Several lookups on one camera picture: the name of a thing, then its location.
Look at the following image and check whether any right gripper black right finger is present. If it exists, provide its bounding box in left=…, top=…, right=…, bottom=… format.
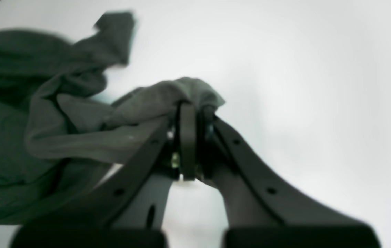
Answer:
left=199, top=107, right=381, bottom=248

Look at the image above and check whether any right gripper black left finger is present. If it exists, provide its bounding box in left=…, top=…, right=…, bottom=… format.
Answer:
left=10, top=103, right=197, bottom=248

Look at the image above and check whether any dark grey t-shirt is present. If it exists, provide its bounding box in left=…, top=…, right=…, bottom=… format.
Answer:
left=0, top=12, right=224, bottom=225

